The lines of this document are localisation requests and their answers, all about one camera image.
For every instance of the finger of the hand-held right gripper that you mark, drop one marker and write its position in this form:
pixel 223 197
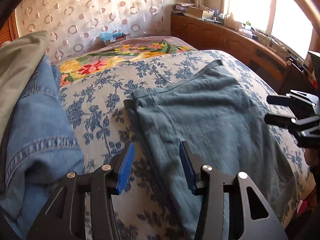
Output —
pixel 278 119
pixel 278 100

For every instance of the folded khaki pants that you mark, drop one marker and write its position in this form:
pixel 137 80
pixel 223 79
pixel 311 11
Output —
pixel 20 62

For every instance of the colourful flower blanket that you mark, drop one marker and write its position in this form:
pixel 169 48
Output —
pixel 105 60

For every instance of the brown slatted wooden wardrobe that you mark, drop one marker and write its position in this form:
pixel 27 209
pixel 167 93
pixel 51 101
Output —
pixel 8 33

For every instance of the blue bottle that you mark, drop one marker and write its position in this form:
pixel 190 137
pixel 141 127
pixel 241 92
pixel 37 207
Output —
pixel 216 15

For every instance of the beige bottle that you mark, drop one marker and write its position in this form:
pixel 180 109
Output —
pixel 231 21

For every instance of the folded blue jeans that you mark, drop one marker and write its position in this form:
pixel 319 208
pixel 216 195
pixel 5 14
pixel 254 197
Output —
pixel 37 130

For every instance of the long wooden cabinet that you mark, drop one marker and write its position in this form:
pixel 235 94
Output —
pixel 225 42

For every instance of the stack of papers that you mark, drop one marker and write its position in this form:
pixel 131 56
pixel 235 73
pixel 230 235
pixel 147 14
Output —
pixel 181 7

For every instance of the small cardboard box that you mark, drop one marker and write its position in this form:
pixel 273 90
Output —
pixel 116 40

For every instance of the blue floral bedspread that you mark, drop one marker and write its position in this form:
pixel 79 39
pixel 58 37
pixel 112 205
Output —
pixel 100 105

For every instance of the blue plastic bag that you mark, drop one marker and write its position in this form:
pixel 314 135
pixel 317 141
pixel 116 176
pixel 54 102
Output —
pixel 110 35

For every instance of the sheer circle-patterned wall curtain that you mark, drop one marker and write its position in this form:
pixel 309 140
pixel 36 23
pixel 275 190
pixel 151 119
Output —
pixel 95 7

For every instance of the dark post with round knob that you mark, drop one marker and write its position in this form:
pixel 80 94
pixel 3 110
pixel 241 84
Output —
pixel 288 62

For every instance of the teal pants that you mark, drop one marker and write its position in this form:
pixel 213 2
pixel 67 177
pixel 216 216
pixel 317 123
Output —
pixel 212 115

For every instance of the open cardboard box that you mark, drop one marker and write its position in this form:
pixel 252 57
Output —
pixel 200 12

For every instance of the white container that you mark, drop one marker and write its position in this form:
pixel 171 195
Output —
pixel 245 32

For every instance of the green-capped bottle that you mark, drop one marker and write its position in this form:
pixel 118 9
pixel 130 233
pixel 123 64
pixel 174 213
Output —
pixel 247 25

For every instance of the bright window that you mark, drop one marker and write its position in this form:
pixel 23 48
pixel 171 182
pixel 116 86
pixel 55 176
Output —
pixel 282 10

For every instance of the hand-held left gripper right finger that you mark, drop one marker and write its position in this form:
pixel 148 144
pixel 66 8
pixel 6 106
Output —
pixel 187 170

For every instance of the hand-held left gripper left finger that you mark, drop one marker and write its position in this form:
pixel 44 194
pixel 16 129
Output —
pixel 125 170

